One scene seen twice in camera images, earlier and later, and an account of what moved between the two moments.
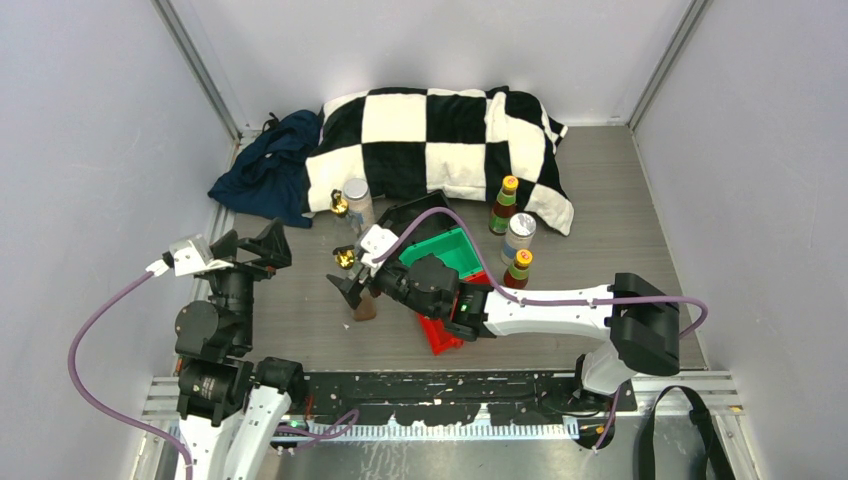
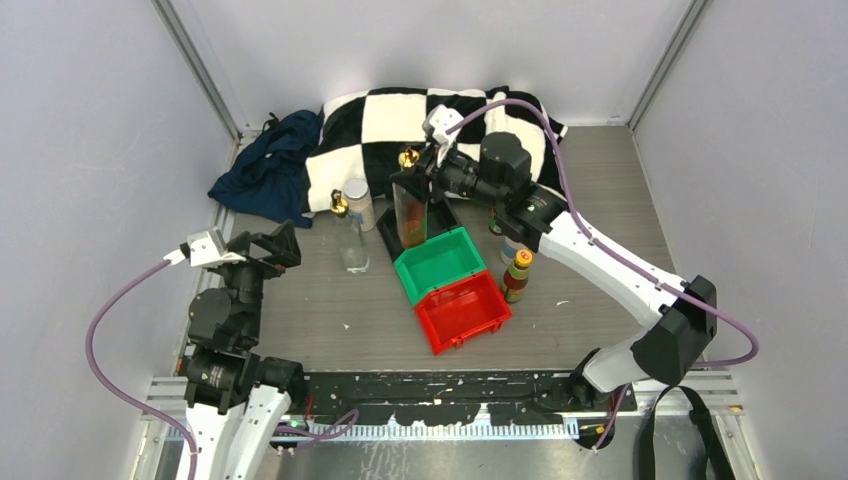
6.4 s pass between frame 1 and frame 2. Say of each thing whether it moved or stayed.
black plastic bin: stayed
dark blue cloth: stayed
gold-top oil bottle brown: moved
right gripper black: moved
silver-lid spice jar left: stayed
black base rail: stayed
